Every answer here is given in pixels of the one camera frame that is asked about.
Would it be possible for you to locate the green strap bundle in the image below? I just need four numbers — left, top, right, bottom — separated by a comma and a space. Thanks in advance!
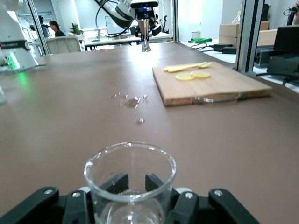
187, 37, 213, 44

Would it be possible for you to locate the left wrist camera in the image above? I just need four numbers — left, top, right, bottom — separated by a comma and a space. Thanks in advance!
130, 0, 159, 9

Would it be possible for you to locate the yellow plastic knife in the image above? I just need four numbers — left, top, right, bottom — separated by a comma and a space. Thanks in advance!
163, 62, 207, 72

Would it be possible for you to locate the cardboard box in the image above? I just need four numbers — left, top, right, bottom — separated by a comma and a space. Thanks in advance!
256, 21, 278, 47
219, 22, 241, 48

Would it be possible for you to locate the lemon slice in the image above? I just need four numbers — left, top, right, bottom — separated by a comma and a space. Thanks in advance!
190, 70, 212, 79
175, 73, 197, 82

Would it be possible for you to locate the long office desk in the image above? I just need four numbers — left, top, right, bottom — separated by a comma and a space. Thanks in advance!
83, 32, 174, 51

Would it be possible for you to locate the aluminium frame post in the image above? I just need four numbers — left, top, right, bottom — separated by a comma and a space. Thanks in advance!
234, 0, 266, 76
27, 0, 50, 57

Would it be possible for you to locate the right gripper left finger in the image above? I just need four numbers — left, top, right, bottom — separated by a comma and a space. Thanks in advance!
0, 172, 129, 224

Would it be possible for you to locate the wooden cutting board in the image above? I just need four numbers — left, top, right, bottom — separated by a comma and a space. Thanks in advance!
152, 61, 274, 108

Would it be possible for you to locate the black power adapter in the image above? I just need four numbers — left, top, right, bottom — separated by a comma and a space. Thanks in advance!
221, 46, 238, 55
213, 42, 234, 51

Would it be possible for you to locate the white mesh office chair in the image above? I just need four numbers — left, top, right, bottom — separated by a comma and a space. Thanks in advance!
45, 35, 82, 55

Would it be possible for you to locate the yellow plastic fork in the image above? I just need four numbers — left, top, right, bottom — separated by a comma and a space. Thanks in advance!
168, 61, 213, 73

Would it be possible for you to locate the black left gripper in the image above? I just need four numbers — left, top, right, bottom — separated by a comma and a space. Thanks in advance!
133, 7, 162, 40

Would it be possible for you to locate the seated person black hair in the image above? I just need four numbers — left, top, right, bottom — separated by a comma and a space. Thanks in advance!
48, 20, 66, 38

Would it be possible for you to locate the clear glass shaker cup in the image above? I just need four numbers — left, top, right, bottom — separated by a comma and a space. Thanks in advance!
84, 141, 177, 224

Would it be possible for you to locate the green potted plant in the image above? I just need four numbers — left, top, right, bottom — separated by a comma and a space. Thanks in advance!
67, 22, 85, 36

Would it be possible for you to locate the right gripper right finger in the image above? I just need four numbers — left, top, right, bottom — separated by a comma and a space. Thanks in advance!
145, 173, 261, 224

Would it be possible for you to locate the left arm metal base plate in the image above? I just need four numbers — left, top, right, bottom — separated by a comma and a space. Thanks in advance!
0, 63, 47, 76

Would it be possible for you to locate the steel jigger measuring cup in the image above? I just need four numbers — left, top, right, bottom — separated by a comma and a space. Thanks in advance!
136, 18, 152, 53

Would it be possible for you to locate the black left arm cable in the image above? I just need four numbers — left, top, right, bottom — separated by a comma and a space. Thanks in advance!
94, 0, 141, 38

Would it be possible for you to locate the black equipment box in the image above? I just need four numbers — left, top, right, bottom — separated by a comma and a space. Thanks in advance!
272, 25, 299, 53

